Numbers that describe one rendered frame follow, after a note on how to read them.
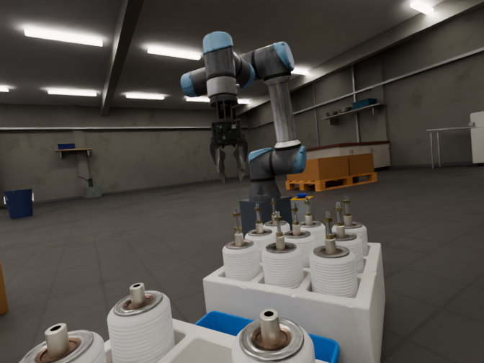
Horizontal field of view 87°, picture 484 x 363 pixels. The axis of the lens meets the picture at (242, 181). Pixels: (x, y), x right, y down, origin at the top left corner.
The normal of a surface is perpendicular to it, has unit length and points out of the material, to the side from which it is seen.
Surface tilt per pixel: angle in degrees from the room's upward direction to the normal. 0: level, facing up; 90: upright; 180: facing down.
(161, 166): 90
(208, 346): 90
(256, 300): 90
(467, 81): 90
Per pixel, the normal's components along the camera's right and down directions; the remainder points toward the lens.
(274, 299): -0.51, 0.10
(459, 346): -0.11, -0.99
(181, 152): 0.52, -0.01
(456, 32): -0.84, 0.11
